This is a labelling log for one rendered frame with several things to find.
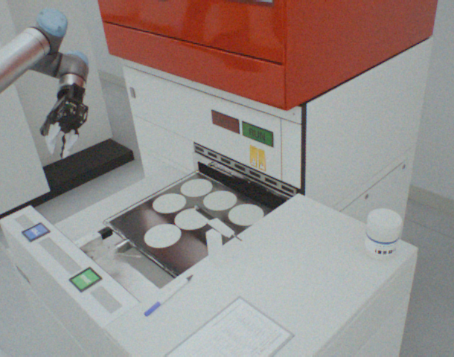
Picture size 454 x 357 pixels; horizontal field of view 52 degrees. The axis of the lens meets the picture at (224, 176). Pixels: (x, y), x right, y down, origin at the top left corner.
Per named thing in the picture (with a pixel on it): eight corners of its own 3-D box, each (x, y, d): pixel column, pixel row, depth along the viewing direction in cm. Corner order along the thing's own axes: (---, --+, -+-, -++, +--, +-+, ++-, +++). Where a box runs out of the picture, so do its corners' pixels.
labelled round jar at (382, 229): (374, 236, 110) (378, 204, 105) (402, 249, 106) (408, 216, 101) (357, 251, 107) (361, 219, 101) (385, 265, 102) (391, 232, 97)
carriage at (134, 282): (97, 244, 134) (95, 236, 133) (177, 310, 111) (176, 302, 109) (73, 258, 130) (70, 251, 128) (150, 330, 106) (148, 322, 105)
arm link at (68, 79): (53, 85, 134) (79, 98, 139) (50, 96, 132) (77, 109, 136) (66, 70, 130) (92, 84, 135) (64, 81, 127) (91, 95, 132)
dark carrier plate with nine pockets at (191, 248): (198, 173, 154) (198, 172, 154) (277, 214, 132) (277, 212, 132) (109, 222, 135) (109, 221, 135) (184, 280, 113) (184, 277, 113)
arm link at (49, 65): (26, 24, 127) (67, 39, 132) (18, 49, 135) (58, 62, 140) (20, 46, 123) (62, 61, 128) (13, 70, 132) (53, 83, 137)
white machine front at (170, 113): (144, 146, 189) (125, 50, 168) (304, 229, 137) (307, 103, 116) (138, 149, 188) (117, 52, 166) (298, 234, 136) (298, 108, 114)
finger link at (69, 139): (71, 149, 118) (71, 120, 123) (59, 160, 122) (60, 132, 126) (82, 153, 120) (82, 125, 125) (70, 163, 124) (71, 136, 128)
